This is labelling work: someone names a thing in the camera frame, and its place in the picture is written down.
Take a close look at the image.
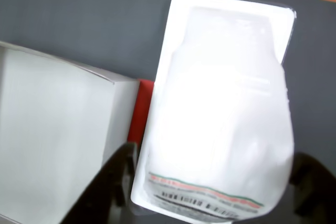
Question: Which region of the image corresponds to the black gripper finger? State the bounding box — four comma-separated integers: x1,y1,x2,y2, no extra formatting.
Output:
61,142,139,224
288,152,336,224

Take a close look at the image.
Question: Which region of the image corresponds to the white plastic sandwich package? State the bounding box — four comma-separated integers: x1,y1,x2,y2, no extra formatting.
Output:
130,0,297,222

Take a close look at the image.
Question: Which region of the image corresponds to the gray cardboard box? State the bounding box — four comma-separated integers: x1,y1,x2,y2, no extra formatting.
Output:
0,40,141,224

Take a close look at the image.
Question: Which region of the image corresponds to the gray mat under gray box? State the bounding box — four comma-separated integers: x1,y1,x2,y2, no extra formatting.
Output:
0,0,336,180

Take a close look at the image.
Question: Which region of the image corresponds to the red paper sheet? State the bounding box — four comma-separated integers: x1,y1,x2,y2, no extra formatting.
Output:
127,79,155,146

